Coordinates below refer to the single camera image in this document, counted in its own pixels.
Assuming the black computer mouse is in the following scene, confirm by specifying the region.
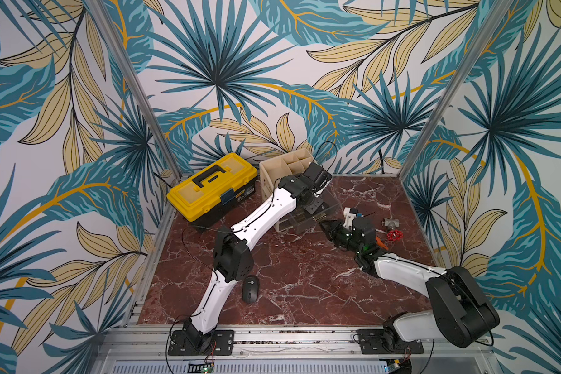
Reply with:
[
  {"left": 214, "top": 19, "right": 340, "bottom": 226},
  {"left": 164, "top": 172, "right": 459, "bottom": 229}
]
[{"left": 242, "top": 275, "right": 260, "bottom": 305}]

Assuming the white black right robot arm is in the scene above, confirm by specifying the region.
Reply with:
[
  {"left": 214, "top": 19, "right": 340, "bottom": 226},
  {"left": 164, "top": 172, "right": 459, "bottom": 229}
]
[{"left": 319, "top": 217, "right": 500, "bottom": 348}]

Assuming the beige drawer organizer cabinet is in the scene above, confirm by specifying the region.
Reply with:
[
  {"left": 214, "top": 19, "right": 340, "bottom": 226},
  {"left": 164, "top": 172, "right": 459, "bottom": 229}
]
[{"left": 259, "top": 148, "right": 316, "bottom": 233}]

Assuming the yellow black toolbox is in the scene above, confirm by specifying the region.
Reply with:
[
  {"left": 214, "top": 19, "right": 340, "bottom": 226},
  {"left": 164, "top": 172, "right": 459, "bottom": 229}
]
[{"left": 167, "top": 153, "right": 258, "bottom": 232}]

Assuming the orange handle screwdriver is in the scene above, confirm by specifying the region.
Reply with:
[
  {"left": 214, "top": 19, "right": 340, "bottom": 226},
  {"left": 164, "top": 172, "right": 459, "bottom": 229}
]
[{"left": 376, "top": 237, "right": 389, "bottom": 251}]

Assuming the red handle metal valve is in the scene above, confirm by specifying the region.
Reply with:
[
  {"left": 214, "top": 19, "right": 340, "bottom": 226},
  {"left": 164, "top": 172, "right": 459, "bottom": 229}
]
[{"left": 383, "top": 218, "right": 404, "bottom": 242}]

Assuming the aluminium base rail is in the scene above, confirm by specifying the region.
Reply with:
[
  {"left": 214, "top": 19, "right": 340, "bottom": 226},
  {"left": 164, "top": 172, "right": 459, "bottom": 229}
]
[{"left": 89, "top": 325, "right": 502, "bottom": 373}]

